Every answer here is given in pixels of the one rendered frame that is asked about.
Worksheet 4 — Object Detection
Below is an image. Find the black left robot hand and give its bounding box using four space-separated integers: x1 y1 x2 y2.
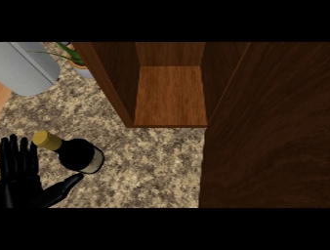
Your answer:
0 133 86 209

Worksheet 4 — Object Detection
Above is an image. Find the dark wine bottle gold cap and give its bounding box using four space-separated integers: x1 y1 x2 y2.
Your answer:
33 130 106 175

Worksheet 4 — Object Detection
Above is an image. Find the brown wooden cabinet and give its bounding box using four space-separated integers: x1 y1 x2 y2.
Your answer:
72 41 252 129

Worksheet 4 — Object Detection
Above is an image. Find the dark brown wooden cabinet door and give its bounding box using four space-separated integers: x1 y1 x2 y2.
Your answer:
198 41 330 209

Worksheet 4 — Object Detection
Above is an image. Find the grey rounded appliance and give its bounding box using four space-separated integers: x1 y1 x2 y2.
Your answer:
0 41 62 97

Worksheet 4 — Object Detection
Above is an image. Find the green potted plant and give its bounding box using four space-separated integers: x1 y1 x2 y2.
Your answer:
36 41 96 79

